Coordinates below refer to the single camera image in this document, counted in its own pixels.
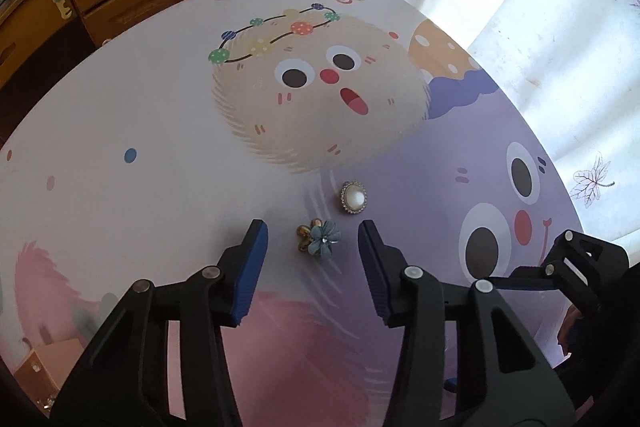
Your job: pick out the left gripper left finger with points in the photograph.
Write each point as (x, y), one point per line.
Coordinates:
(158, 359)

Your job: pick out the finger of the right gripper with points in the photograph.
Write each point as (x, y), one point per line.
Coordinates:
(541, 278)
(584, 268)

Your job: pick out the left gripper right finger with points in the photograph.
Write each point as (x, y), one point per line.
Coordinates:
(465, 359)

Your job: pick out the round pearl brooch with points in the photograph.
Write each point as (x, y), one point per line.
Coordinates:
(353, 197)

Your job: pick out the pink plastic tray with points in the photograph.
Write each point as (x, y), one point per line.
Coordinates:
(44, 371)

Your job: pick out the blue flower earring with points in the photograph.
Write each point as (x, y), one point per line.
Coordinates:
(318, 238)

